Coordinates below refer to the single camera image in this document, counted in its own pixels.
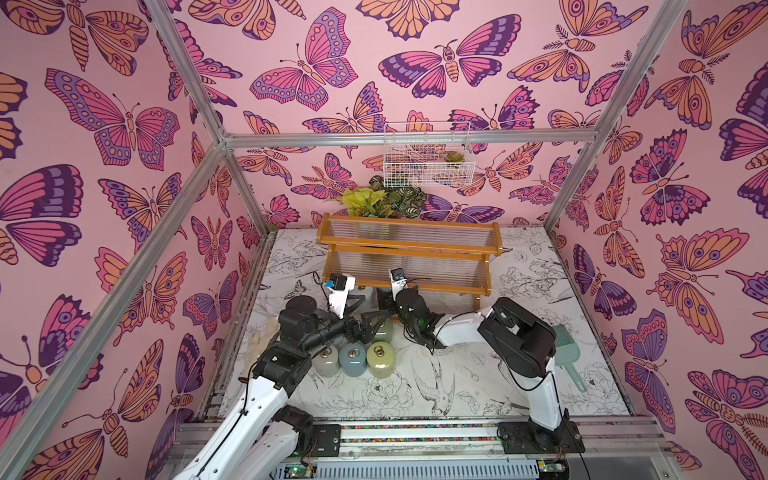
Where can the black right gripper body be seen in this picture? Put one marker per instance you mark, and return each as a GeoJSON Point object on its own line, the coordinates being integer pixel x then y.
{"type": "Point", "coordinates": [389, 298]}

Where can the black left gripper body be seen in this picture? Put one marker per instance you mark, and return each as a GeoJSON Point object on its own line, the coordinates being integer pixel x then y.
{"type": "Point", "coordinates": [350, 333]}

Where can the blue canister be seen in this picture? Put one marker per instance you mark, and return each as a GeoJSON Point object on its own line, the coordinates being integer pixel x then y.
{"type": "Point", "coordinates": [353, 359]}

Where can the yellow-green canister bottom shelf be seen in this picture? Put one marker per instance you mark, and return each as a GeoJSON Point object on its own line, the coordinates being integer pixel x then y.
{"type": "Point", "coordinates": [381, 359]}

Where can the white canister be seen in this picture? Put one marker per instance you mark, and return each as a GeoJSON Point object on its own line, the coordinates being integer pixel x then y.
{"type": "Point", "coordinates": [326, 362]}

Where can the green canister shelf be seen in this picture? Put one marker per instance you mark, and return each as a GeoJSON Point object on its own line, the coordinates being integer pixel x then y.
{"type": "Point", "coordinates": [385, 332]}

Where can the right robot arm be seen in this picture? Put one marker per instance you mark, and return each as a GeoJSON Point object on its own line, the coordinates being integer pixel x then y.
{"type": "Point", "coordinates": [526, 346]}

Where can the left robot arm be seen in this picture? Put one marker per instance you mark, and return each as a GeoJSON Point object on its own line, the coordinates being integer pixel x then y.
{"type": "Point", "coordinates": [263, 430]}

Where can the wooden tiered shelf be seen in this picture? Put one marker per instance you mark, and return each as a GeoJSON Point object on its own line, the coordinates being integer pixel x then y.
{"type": "Point", "coordinates": [443, 257]}

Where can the green leafy plant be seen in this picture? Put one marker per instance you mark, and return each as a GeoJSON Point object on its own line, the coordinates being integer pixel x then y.
{"type": "Point", "coordinates": [379, 201]}

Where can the small succulent in basket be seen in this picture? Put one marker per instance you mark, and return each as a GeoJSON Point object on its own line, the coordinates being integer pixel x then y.
{"type": "Point", "coordinates": [454, 157]}

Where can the green plastic dustpan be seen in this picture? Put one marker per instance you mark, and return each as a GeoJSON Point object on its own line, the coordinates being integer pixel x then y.
{"type": "Point", "coordinates": [567, 354]}

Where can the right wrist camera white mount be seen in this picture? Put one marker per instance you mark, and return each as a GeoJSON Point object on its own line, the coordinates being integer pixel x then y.
{"type": "Point", "coordinates": [398, 281]}

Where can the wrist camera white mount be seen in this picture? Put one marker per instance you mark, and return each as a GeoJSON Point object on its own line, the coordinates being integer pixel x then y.
{"type": "Point", "coordinates": [398, 281]}
{"type": "Point", "coordinates": [339, 287]}

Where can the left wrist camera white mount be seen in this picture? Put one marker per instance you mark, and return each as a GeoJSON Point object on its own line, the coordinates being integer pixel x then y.
{"type": "Point", "coordinates": [339, 287]}

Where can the white wire basket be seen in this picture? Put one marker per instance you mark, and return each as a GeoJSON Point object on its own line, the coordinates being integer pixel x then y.
{"type": "Point", "coordinates": [414, 157]}

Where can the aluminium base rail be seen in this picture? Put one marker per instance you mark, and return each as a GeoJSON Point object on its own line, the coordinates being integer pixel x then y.
{"type": "Point", "coordinates": [602, 448]}

